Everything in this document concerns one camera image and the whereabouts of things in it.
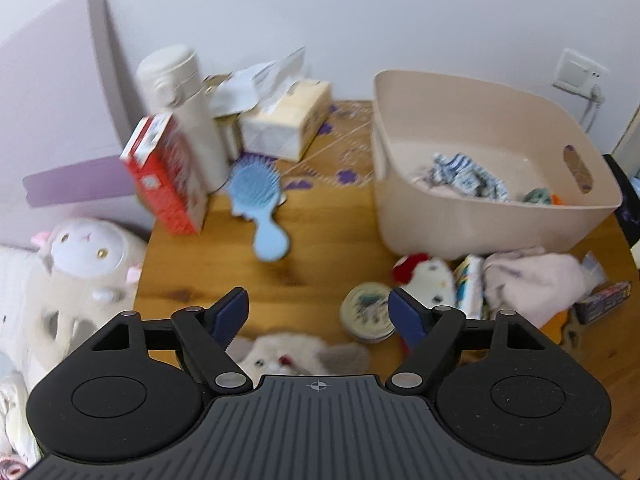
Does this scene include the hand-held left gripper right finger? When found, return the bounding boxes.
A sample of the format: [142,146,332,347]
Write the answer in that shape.
[387,286,558,395]

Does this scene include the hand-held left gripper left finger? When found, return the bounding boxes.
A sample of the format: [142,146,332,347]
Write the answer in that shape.
[90,287,253,395]

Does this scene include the round printed tin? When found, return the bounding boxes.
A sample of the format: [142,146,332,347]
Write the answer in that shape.
[340,282,401,345]

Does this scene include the white plush toy red hat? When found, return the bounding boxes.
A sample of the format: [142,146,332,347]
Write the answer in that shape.
[391,254,458,308]

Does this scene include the rainbow print tissue packet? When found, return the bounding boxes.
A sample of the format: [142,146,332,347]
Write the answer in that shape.
[455,255,487,321]

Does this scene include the cream plush cat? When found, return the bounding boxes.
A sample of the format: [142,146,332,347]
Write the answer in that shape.
[227,332,371,377]

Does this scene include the beige plastic storage bin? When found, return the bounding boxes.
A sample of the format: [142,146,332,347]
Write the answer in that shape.
[371,70,624,261]

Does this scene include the pink cloth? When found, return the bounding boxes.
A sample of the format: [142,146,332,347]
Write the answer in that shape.
[482,246,591,328]

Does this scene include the orange bottle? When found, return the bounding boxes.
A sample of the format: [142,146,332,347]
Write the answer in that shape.
[542,310,571,346]

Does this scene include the dark printed box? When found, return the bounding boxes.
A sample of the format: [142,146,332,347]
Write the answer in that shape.
[574,280,633,325]

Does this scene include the wooden desktop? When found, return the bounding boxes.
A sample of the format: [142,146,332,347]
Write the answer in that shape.
[132,100,640,476]

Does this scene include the light blue hairbrush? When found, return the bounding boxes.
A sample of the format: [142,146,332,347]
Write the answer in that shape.
[227,157,291,263]

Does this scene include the red white carton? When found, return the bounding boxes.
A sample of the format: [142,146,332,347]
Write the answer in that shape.
[120,112,210,236]

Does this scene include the white plush sheep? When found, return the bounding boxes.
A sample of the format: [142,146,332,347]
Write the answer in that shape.
[25,217,148,396]

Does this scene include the blue white striped socks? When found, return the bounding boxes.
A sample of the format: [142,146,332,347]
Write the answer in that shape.
[430,152,511,203]

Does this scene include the small green box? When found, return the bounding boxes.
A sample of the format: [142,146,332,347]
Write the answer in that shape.
[202,74,242,161]

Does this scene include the purple flower table mat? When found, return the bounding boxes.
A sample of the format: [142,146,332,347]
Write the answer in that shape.
[240,100,381,196]

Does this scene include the white thermos bottle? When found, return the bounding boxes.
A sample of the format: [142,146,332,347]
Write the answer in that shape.
[136,45,232,196]

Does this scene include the yellow tissue pack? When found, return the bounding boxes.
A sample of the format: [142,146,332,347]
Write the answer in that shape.
[237,47,333,163]

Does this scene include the black pad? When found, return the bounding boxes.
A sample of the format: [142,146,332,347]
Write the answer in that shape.
[602,154,640,248]

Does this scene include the pink headboard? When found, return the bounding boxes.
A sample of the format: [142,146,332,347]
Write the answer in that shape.
[0,0,156,248]

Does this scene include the white plug and cable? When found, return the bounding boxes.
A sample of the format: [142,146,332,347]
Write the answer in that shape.
[580,82,607,131]

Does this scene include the white wall switch socket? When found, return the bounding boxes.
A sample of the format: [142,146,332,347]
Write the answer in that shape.
[551,49,610,98]

